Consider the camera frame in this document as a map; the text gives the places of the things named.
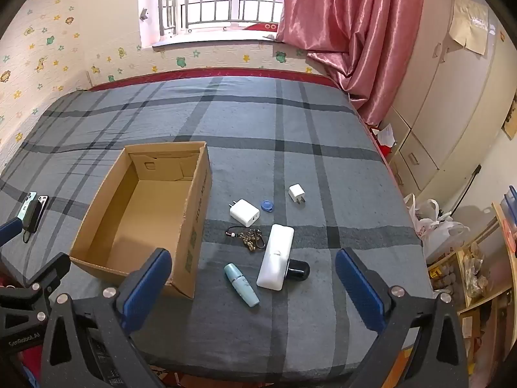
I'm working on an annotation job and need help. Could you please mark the white plastic bags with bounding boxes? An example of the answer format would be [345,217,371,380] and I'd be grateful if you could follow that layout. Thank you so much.
[404,193,471,264]

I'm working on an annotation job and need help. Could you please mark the teal spray bottle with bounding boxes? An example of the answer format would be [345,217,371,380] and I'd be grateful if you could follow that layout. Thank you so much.
[224,263,260,307]

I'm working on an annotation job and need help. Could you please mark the large white charger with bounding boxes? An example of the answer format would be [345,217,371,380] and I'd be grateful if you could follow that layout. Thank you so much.
[228,199,260,228]

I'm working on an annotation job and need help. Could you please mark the wooden shelf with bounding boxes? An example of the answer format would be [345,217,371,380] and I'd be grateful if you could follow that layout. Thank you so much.
[426,201,517,388]

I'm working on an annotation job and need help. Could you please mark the blue plastic container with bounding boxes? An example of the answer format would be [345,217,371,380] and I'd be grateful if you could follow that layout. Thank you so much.
[506,185,517,253]

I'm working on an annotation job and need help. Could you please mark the beige wardrobe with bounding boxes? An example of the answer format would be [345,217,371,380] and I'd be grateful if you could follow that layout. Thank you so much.
[380,0,517,205]

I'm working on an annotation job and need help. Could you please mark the teal phone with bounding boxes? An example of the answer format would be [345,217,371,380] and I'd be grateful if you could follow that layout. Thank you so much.
[18,191,38,221]

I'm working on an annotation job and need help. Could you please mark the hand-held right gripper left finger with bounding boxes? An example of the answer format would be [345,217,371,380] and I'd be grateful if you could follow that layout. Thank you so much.
[40,248,172,388]

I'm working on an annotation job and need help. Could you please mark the white oblong plastic case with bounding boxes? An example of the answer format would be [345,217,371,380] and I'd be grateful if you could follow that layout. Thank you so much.
[256,223,295,291]

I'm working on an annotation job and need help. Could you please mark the white crumpled papers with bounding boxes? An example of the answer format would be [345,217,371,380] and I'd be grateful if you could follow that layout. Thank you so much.
[371,124,397,149]

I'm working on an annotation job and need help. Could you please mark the brown paper sheet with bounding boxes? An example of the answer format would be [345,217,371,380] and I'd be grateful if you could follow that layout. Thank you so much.
[502,92,517,140]

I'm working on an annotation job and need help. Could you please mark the brown cardboard box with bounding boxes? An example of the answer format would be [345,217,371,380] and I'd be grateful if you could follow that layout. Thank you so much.
[69,141,213,300]

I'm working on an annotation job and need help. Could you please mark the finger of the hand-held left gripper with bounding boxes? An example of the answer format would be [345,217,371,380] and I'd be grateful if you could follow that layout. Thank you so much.
[0,216,24,248]
[16,253,72,306]

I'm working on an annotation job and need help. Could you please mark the black round cylinder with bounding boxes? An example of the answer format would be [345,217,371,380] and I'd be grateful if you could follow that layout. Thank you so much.
[286,259,310,282]

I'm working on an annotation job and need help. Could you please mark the black power bank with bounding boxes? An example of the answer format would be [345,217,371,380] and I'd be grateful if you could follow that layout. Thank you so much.
[20,200,43,232]

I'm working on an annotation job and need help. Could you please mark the pink satin curtain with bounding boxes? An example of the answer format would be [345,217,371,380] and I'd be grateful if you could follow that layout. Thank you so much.
[275,0,425,127]

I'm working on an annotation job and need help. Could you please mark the beige paper sheet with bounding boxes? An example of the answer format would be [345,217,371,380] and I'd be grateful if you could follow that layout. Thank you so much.
[448,0,492,56]

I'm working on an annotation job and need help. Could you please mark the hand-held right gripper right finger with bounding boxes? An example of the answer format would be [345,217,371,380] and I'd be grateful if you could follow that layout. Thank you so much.
[334,246,471,388]

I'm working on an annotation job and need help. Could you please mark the metal window grille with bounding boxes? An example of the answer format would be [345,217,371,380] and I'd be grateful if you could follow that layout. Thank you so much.
[157,0,285,38]

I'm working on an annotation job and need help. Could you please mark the metal keychain with charms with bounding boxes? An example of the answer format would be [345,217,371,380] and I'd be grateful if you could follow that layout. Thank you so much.
[225,228,266,253]

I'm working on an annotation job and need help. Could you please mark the black pole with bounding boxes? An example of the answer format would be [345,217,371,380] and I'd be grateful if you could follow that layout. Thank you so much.
[451,164,482,216]

